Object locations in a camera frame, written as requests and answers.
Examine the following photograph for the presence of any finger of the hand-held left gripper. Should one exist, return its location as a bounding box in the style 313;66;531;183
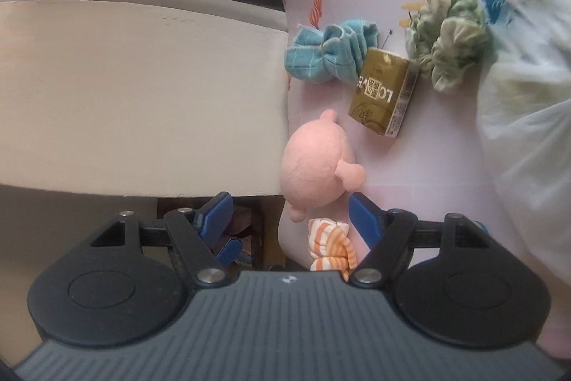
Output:
214;238;245;271

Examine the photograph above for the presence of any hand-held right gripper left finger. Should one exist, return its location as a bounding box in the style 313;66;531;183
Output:
89;191;233;288

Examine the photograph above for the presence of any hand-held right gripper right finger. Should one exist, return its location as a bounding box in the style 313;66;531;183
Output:
345;192;490;288

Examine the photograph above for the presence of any orange striped knotted cloth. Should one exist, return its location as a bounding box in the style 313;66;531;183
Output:
308;218;360;281

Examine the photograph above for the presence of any pink plush toy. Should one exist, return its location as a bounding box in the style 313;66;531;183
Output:
281;109;367;223

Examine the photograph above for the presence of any gold carton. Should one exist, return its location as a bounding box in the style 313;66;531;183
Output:
348;47;420;139

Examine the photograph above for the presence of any teal checked towel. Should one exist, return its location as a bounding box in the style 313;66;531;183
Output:
284;19;380;85

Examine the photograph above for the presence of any white plastic bag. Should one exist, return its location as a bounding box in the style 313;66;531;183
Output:
475;0;571;284

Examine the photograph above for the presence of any green floral scrunchie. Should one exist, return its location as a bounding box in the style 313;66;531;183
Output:
408;0;498;92

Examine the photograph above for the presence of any pink printed tablecloth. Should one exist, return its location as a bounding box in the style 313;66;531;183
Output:
277;0;571;364

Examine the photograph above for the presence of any beige box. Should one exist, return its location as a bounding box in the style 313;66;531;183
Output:
0;0;290;196

